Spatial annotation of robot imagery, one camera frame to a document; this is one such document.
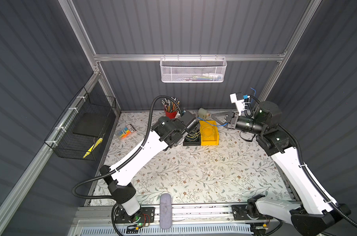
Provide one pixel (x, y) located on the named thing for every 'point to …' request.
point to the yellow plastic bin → (209, 133)
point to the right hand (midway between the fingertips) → (213, 119)
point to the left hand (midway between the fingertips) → (171, 131)
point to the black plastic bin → (190, 143)
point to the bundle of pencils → (169, 105)
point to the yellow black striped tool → (93, 147)
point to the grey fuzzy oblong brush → (165, 211)
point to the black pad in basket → (90, 124)
